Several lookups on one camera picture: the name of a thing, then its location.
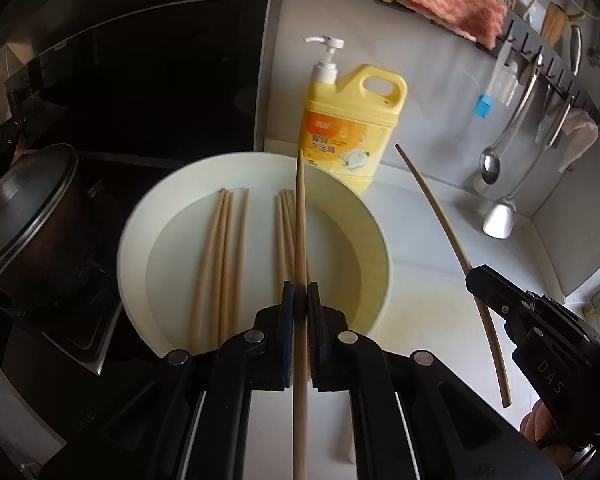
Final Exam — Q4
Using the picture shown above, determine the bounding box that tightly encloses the white round basin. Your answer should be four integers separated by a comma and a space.
118, 153, 392, 356

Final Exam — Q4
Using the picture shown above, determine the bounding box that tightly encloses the white hanging rag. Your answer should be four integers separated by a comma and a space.
557, 108, 600, 174

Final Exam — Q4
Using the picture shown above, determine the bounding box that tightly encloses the pot with glass lid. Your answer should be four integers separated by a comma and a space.
0, 143, 80, 283

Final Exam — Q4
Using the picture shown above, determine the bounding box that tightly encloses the black wall hook rail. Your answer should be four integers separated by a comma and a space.
489, 11, 600, 124

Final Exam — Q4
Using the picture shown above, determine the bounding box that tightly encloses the blue silicone basting brush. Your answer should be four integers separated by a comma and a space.
474, 81, 494, 118

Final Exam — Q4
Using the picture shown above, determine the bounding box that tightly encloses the yellow dish soap bottle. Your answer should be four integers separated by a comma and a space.
298, 36, 407, 192

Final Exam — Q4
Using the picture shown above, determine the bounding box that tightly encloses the steel ladle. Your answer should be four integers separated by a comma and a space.
479, 52, 544, 185

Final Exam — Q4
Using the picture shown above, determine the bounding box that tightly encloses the person's right hand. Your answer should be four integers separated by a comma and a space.
519, 400, 583, 474

